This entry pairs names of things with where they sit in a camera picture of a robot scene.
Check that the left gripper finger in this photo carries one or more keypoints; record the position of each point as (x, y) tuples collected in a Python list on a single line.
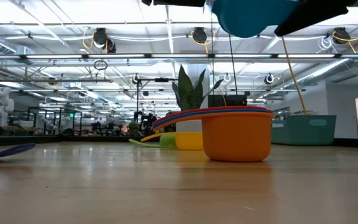
[(179, 2)]

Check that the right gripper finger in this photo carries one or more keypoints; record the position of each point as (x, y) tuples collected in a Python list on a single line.
[(315, 15)]

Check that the teal measuring cup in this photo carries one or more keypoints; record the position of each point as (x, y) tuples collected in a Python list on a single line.
[(250, 18)]

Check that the green measuring cup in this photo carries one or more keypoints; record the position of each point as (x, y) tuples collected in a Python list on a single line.
[(168, 140)]

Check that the yellow measuring cup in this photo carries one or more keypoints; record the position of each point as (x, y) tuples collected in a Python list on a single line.
[(190, 141)]

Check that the orange large measuring cup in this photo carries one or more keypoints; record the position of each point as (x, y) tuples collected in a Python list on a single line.
[(238, 137)]

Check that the indigo small measuring cup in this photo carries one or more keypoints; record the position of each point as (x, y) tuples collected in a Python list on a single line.
[(8, 151)]

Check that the teal plastic basket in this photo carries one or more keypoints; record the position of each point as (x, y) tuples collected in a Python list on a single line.
[(303, 130)]

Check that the green snake plant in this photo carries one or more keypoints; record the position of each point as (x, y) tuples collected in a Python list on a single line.
[(189, 93)]

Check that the black monitor screen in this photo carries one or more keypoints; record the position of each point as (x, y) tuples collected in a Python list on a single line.
[(228, 100)]

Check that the white round plant pot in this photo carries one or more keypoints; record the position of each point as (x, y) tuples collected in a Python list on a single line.
[(188, 126)]

